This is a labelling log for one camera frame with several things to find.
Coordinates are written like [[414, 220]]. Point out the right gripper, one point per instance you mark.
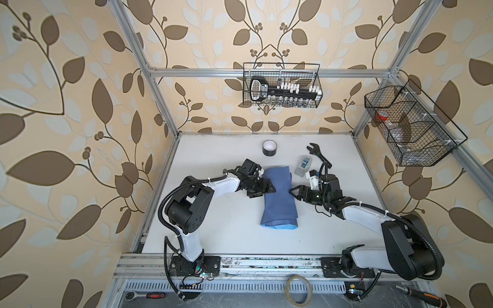
[[302, 189]]

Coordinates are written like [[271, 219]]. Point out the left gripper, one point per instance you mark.
[[267, 190]]

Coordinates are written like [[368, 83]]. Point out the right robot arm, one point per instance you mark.
[[408, 251]]

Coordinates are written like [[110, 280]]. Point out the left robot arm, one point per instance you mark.
[[183, 210]]

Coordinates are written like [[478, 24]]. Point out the white tape dispenser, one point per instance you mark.
[[303, 166]]

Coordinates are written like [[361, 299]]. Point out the black tape roll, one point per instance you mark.
[[269, 148]]

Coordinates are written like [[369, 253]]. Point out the black adjustable wrench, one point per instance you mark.
[[314, 149]]

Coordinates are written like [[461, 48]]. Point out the socket set holder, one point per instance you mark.
[[260, 89]]

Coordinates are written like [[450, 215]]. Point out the red object in basket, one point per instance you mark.
[[381, 116]]

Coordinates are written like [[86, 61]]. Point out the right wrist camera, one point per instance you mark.
[[314, 180]]

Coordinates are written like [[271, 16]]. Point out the back wire basket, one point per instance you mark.
[[301, 73]]

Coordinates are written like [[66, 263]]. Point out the wire basket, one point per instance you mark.
[[418, 132], [301, 73]]

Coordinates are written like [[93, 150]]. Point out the right wire basket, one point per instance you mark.
[[418, 132]]

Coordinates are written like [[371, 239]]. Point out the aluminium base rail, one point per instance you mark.
[[246, 266]]

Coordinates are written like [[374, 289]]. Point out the orange handled screwdriver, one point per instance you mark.
[[425, 297]]

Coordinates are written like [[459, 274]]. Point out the red handled ratchet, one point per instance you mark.
[[133, 295]]

